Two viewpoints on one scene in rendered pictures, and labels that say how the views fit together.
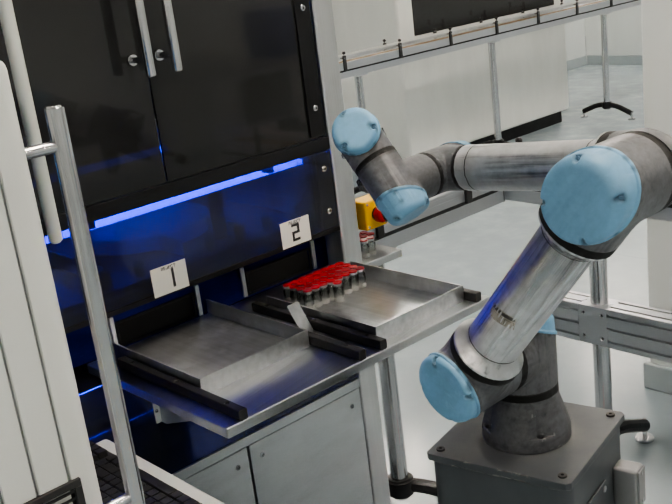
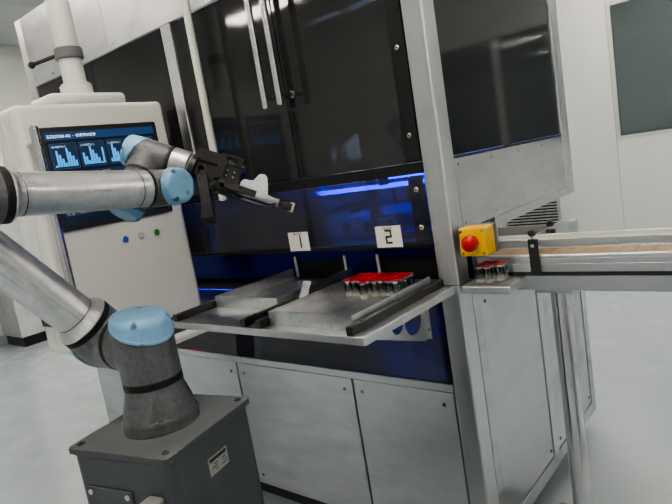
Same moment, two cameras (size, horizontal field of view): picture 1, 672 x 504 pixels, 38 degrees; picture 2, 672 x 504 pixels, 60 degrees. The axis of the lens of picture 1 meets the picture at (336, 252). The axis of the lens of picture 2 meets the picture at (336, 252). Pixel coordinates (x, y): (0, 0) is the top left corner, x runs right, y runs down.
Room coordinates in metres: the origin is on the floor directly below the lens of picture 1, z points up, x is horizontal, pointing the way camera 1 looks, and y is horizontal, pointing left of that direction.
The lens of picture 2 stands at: (1.73, -1.45, 1.24)
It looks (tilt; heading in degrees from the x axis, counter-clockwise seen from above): 9 degrees down; 81
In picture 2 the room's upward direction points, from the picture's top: 9 degrees counter-clockwise
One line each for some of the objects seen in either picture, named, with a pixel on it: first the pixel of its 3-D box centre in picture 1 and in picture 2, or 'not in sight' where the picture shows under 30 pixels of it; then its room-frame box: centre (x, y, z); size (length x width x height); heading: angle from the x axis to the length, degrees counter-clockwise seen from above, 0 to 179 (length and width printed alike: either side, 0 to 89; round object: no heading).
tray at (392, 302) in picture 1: (363, 298); (352, 299); (1.97, -0.05, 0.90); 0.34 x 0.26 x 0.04; 41
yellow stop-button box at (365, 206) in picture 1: (366, 211); (478, 239); (2.31, -0.09, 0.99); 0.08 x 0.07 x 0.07; 41
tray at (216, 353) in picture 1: (205, 342); (286, 287); (1.83, 0.28, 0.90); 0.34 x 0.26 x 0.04; 41
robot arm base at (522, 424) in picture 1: (525, 406); (157, 398); (1.50, -0.29, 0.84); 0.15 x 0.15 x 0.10
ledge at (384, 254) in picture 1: (364, 255); (496, 283); (2.35, -0.07, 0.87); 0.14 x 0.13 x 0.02; 41
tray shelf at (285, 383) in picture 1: (293, 333); (314, 303); (1.89, 0.11, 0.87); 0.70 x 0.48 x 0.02; 131
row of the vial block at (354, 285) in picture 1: (335, 288); (371, 287); (2.04, 0.01, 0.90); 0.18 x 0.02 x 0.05; 131
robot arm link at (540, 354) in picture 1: (518, 345); (142, 342); (1.50, -0.28, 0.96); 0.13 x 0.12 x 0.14; 131
